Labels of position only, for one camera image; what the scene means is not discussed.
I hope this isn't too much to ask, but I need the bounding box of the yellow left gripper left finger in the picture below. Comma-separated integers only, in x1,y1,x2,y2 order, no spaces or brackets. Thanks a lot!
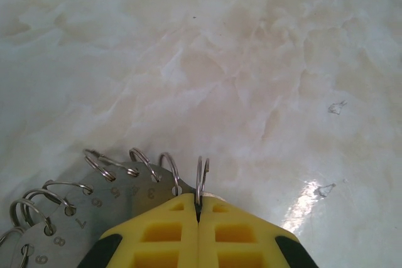
77,193,200,268

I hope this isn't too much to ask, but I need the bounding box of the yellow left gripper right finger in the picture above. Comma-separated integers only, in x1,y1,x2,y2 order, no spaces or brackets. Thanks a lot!
198,195,321,268

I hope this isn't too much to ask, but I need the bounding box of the small steel split ring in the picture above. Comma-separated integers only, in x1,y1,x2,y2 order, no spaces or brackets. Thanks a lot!
129,147,160,185
24,188,78,218
0,226,26,268
83,148,114,183
43,180,95,210
18,242,36,268
158,152,182,196
9,198,56,235
194,156,211,206

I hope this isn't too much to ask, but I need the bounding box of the clear tape scrap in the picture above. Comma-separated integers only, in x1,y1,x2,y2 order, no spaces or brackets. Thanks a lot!
328,100,348,115
315,183,337,196

